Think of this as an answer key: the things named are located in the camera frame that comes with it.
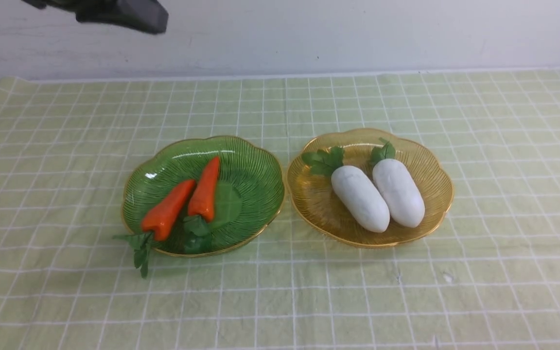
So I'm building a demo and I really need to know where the green ribbed plastic plate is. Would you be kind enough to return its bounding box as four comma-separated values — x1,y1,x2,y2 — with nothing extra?
121,136,286,258

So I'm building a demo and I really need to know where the amber ribbed plastic plate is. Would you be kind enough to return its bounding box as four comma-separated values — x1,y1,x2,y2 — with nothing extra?
286,128,455,248

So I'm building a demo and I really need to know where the orange toy carrot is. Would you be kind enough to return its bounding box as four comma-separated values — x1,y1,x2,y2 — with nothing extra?
184,157,220,254
112,179,196,279

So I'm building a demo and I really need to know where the white toy radish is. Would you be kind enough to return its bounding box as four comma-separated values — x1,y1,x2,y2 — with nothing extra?
300,146,390,233
370,138,426,228

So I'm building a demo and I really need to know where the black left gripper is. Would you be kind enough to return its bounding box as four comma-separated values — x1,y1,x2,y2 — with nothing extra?
25,0,169,35

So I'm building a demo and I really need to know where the green checkered tablecloth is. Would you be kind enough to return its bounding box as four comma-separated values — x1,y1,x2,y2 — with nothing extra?
0,70,560,350

